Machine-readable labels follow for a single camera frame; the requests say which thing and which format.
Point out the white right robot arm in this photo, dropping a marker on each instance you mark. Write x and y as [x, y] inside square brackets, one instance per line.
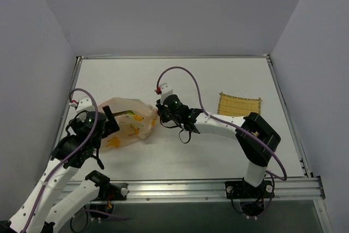
[255, 136]

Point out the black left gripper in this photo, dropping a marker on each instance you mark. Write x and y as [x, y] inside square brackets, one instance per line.
[109, 123]

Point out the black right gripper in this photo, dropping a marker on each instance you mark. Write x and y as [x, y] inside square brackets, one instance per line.
[161, 112]

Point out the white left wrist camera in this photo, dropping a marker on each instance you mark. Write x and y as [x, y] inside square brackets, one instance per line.
[83, 104]

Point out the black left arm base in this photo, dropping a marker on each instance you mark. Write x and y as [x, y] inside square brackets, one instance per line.
[107, 196]

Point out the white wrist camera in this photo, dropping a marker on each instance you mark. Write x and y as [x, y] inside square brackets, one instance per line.
[83, 104]
[164, 90]

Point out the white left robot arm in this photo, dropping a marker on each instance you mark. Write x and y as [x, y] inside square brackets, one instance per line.
[41, 212]

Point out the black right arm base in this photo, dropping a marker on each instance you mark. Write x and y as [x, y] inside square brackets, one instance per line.
[249, 201]

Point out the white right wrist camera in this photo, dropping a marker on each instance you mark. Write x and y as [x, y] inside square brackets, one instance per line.
[164, 90]

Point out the translucent banana print plastic bag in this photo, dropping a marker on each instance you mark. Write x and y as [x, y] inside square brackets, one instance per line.
[132, 128]

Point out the yellow bamboo mat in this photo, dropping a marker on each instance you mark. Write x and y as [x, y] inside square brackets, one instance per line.
[237, 106]

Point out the aluminium table frame rail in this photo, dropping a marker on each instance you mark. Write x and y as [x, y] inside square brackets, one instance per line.
[177, 187]

